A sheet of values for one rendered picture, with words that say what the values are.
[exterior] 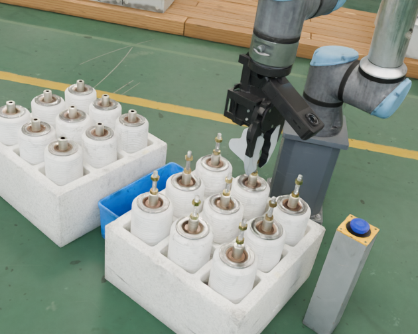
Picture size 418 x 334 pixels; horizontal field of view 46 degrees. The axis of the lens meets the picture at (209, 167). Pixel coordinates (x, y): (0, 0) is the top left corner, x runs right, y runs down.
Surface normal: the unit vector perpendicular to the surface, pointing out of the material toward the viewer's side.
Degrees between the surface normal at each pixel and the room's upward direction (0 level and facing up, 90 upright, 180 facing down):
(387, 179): 0
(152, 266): 90
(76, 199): 90
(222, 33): 90
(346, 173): 0
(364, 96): 98
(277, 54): 90
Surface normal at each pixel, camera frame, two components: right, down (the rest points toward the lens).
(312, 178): -0.16, 0.55
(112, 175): 0.75, 0.45
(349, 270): -0.61, 0.39
